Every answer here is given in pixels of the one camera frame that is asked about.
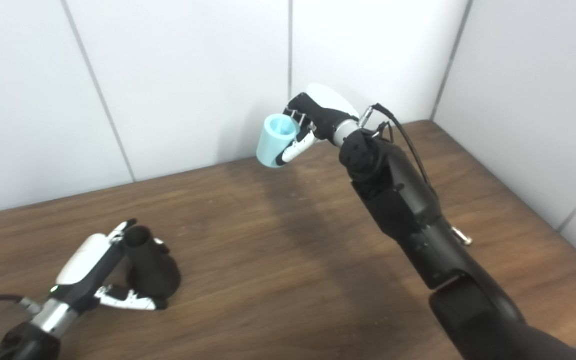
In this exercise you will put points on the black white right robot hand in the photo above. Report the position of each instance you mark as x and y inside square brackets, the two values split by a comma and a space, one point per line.
[325, 117]

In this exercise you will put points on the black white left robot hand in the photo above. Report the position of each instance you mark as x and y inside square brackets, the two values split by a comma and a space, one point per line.
[85, 265]

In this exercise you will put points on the light blue cup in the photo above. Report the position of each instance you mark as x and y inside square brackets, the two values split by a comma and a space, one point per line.
[270, 147]

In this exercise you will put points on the black funnel-shaped nozzle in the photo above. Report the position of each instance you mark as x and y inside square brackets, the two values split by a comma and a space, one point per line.
[153, 275]

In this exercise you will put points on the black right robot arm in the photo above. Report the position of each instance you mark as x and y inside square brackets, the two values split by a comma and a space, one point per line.
[398, 195]

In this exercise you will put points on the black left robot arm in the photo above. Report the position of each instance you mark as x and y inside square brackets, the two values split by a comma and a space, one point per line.
[33, 335]

